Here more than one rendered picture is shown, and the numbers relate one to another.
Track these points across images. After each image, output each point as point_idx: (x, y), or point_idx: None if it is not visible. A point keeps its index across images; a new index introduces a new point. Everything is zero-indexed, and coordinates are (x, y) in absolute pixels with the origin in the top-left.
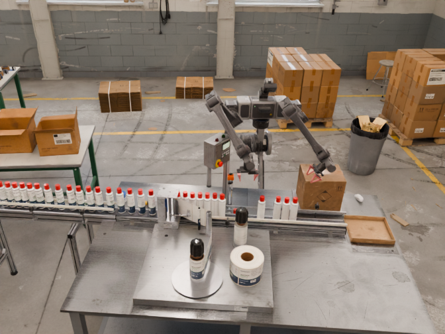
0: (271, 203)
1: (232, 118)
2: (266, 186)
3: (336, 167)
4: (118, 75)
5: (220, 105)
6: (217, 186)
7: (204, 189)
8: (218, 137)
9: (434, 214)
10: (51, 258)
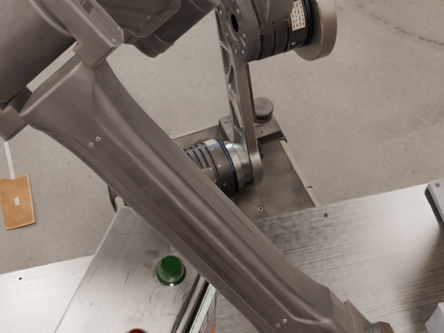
0: (376, 290)
1: (160, 15)
2: (215, 20)
3: None
4: None
5: (95, 69)
6: (61, 57)
7: (65, 290)
8: (137, 283)
9: None
10: None
